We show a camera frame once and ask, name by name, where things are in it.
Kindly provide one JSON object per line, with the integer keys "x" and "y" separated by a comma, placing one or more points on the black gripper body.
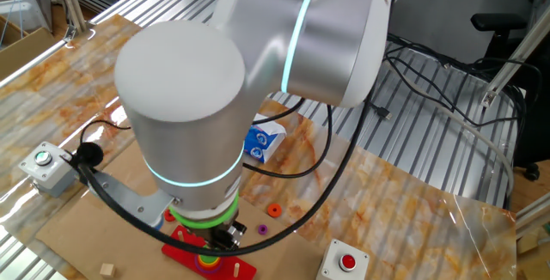
{"x": 230, "y": 233}

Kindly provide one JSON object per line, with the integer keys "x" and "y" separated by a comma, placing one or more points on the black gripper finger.
{"x": 230, "y": 249}
{"x": 212, "y": 246}

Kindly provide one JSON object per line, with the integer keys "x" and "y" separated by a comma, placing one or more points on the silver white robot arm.
{"x": 193, "y": 99}

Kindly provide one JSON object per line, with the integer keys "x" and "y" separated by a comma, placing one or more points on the red Hanoi base with pegs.
{"x": 180, "y": 252}

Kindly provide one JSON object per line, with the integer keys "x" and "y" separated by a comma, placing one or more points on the large wooden block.
{"x": 527, "y": 243}

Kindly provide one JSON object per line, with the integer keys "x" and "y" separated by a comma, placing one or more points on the blue white tissue pack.
{"x": 264, "y": 142}

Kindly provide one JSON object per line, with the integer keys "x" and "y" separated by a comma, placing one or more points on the small wooden cube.
{"x": 107, "y": 270}

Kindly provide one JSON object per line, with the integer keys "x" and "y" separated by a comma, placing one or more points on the red push button box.
{"x": 339, "y": 271}

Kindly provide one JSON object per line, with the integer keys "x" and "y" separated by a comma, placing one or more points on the brown cardboard sheet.
{"x": 86, "y": 237}

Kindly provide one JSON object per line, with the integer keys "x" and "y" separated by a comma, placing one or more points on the marble pattern plastic mat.
{"x": 386, "y": 211}

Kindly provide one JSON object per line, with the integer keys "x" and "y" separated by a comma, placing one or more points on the green push button box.
{"x": 51, "y": 172}

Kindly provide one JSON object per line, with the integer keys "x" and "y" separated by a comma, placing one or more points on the open cardboard box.
{"x": 26, "y": 48}

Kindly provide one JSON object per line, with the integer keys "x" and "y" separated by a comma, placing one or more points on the black office chair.
{"x": 498, "y": 22}

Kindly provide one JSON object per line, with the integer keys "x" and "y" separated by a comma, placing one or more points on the silver camera bracket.
{"x": 133, "y": 200}

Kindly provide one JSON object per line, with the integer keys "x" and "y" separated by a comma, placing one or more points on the aluminium frame post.
{"x": 30, "y": 67}
{"x": 533, "y": 213}
{"x": 515, "y": 56}

